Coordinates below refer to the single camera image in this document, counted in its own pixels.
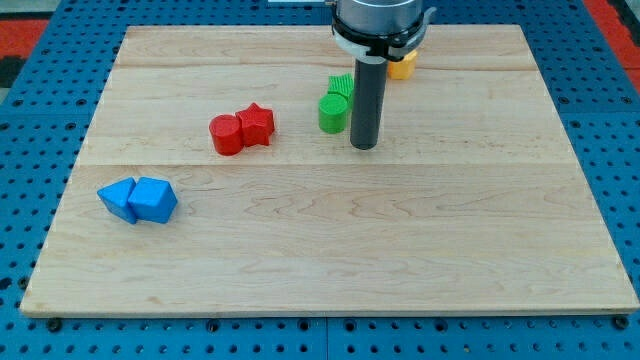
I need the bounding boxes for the blue cube block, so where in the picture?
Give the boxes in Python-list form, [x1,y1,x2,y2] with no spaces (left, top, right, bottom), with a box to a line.
[128,177,178,224]

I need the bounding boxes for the green ribbed block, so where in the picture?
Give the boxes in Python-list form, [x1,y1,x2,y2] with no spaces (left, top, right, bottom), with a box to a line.
[327,73,354,107]

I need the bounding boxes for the red star block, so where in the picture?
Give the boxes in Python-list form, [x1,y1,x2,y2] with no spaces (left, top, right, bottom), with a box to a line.
[235,103,275,147]

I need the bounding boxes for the yellow block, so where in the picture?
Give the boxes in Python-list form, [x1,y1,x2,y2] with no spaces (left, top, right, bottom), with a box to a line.
[387,50,419,80]

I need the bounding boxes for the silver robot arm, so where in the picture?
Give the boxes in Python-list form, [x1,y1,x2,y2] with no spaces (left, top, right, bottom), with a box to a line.
[336,0,423,35]

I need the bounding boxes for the red cylinder block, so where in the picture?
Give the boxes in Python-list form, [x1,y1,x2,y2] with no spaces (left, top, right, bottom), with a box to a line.
[209,114,244,156]

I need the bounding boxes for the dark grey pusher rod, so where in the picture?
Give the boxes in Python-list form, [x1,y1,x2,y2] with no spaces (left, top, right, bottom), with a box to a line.
[350,60,388,150]

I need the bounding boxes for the green cylinder block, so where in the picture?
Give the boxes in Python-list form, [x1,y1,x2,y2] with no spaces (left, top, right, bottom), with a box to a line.
[318,94,349,134]

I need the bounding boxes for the blue triangle block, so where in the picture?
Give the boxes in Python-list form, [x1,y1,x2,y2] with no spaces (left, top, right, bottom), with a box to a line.
[97,177,137,224]

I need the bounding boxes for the light wooden board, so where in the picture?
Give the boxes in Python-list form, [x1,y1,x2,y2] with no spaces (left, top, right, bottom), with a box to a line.
[21,25,639,318]

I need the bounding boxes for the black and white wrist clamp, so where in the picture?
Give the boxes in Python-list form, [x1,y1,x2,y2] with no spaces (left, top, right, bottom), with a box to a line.
[331,7,437,64]

